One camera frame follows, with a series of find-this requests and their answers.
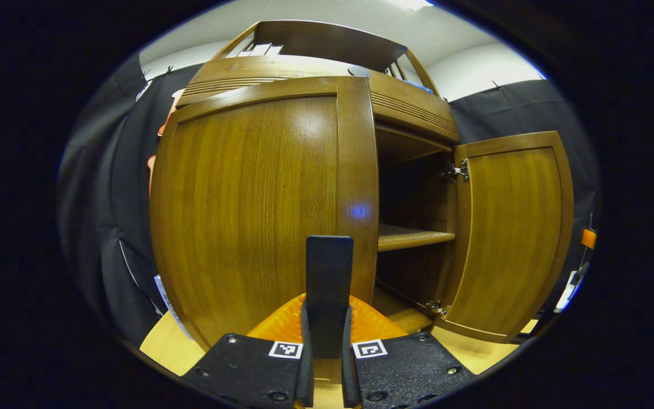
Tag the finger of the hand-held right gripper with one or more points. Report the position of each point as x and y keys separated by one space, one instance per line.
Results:
x=588 y=238

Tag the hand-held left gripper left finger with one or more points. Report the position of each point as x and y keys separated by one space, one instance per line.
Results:
x=305 y=375

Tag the wooden ridged cabinet drawer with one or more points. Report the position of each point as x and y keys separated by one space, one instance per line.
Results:
x=406 y=108

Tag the blue cloth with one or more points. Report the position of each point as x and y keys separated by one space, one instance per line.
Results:
x=420 y=85

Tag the black backdrop cloth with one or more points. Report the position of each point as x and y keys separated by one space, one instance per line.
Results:
x=94 y=199

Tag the silver door hinge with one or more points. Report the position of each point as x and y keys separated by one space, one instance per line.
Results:
x=437 y=308
x=456 y=171

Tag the wooden shoe cabinet door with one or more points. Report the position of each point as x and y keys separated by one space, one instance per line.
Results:
x=247 y=199
x=508 y=227

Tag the wooden inner cabinet shelf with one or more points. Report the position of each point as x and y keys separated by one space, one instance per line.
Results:
x=406 y=236

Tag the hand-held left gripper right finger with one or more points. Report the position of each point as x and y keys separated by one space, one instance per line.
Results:
x=348 y=380

